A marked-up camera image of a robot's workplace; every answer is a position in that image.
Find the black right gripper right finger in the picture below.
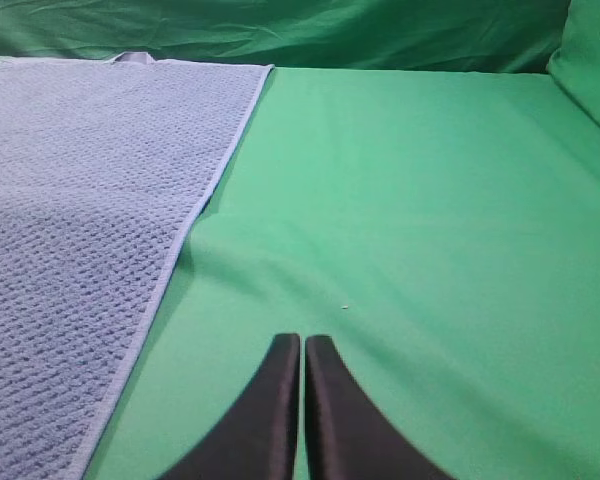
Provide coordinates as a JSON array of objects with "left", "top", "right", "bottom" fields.
[{"left": 304, "top": 335, "right": 450, "bottom": 479}]

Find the green backdrop cloth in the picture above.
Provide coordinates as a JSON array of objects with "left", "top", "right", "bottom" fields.
[{"left": 0, "top": 0, "right": 600, "bottom": 146}]

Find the blue waffle weave towel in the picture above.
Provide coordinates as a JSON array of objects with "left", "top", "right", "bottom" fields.
[{"left": 0, "top": 53, "right": 271, "bottom": 479}]

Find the green tablecloth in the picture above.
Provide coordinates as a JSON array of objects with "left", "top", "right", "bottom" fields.
[{"left": 79, "top": 88, "right": 600, "bottom": 479}]

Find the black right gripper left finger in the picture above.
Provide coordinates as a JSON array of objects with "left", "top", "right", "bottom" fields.
[{"left": 161, "top": 333, "right": 300, "bottom": 480}]

